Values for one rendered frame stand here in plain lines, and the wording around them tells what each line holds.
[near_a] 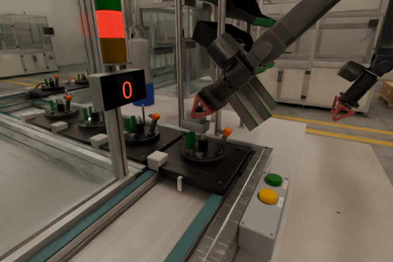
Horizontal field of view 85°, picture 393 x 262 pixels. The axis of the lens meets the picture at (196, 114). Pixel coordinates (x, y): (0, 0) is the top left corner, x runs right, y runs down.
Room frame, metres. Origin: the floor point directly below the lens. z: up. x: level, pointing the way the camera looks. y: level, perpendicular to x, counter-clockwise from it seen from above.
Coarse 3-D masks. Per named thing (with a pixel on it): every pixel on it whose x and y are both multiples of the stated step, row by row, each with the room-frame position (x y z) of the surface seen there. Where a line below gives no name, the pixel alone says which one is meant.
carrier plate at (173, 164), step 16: (176, 144) 0.65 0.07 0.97; (224, 144) 0.65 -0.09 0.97; (176, 160) 0.55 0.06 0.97; (224, 160) 0.55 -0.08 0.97; (240, 160) 0.55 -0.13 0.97; (176, 176) 0.49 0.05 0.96; (192, 176) 0.47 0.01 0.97; (208, 176) 0.47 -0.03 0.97; (224, 176) 0.47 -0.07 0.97; (224, 192) 0.42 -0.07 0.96
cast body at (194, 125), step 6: (198, 108) 0.58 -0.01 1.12; (186, 120) 0.58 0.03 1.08; (192, 120) 0.57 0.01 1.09; (198, 120) 0.56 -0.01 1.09; (204, 120) 0.59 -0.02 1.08; (186, 126) 0.58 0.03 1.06; (192, 126) 0.57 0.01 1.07; (198, 126) 0.56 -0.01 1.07; (204, 126) 0.56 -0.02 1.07; (198, 132) 0.56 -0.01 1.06; (204, 132) 0.56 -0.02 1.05
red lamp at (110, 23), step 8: (96, 16) 0.46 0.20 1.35; (104, 16) 0.45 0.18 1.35; (112, 16) 0.46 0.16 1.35; (120, 16) 0.47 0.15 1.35; (104, 24) 0.45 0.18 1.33; (112, 24) 0.46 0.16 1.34; (120, 24) 0.47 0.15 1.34; (104, 32) 0.45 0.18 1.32; (112, 32) 0.45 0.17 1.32; (120, 32) 0.47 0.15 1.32
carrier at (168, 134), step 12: (132, 120) 0.74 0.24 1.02; (144, 120) 0.77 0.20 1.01; (132, 132) 0.71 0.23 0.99; (144, 132) 0.71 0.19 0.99; (156, 132) 0.71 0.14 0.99; (168, 132) 0.75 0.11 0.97; (180, 132) 0.75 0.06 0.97; (132, 144) 0.64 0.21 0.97; (144, 144) 0.65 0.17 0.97; (156, 144) 0.65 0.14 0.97; (168, 144) 0.66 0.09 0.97; (132, 156) 0.57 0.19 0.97; (144, 156) 0.57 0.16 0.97
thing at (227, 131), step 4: (228, 128) 0.55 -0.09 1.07; (220, 132) 0.55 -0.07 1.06; (224, 132) 0.54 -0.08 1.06; (228, 132) 0.54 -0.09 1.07; (224, 136) 0.54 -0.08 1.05; (228, 136) 0.54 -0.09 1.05; (220, 140) 0.55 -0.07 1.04; (224, 140) 0.54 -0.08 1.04; (220, 144) 0.55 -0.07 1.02; (220, 148) 0.55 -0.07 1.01
